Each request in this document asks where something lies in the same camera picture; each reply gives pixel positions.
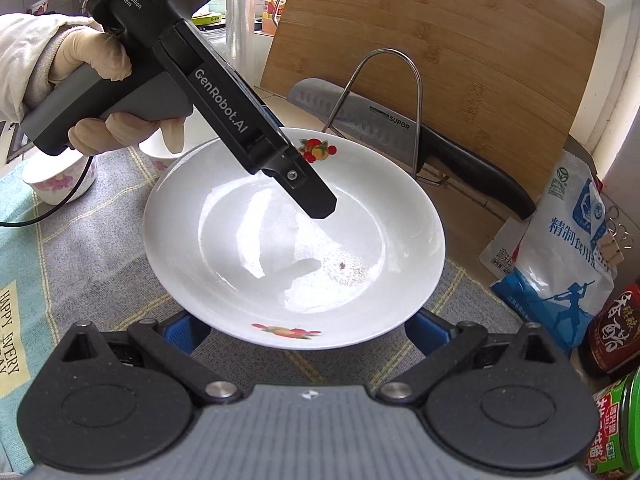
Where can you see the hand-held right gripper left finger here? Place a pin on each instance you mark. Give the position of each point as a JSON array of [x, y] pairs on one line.
[[177, 335]]

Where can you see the bamboo cutting board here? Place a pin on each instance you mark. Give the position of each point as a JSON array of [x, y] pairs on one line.
[[450, 35]]

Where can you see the person's left hand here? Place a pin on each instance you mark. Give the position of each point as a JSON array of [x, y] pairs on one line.
[[92, 50]]

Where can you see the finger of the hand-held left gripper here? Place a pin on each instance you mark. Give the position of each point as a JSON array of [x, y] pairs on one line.
[[312, 195]]

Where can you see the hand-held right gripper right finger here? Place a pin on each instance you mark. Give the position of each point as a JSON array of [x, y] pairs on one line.
[[425, 332]]

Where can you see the grey and teal towel mat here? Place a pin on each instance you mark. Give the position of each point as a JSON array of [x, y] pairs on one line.
[[90, 260]]

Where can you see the green-lid sauce jar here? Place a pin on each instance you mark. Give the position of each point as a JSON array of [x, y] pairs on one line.
[[617, 430]]

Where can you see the metal binder clips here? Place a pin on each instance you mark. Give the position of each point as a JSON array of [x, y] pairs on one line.
[[612, 252]]

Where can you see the white plate with dark speck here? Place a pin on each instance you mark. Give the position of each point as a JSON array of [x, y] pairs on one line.
[[240, 240]]

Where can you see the person's left forearm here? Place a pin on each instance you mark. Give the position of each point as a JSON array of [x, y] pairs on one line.
[[25, 60]]

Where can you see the dark vinegar bottle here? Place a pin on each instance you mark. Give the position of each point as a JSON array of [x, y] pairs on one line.
[[617, 325]]

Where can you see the white pink-floral bowl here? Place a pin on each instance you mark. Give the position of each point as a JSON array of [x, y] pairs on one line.
[[50, 172], [155, 157]]

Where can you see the white and blue salt bag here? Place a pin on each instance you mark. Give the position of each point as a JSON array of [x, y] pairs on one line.
[[550, 270]]

